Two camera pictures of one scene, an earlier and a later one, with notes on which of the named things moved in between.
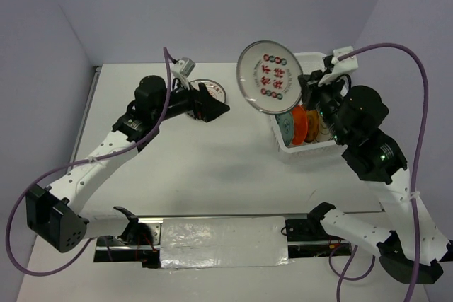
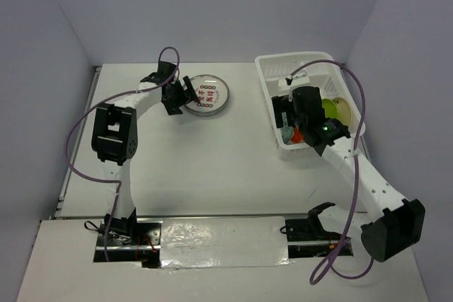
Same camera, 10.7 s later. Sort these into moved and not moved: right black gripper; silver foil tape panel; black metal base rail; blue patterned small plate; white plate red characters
Moved: right black gripper; white plate red characters
Not moved: blue patterned small plate; black metal base rail; silver foil tape panel
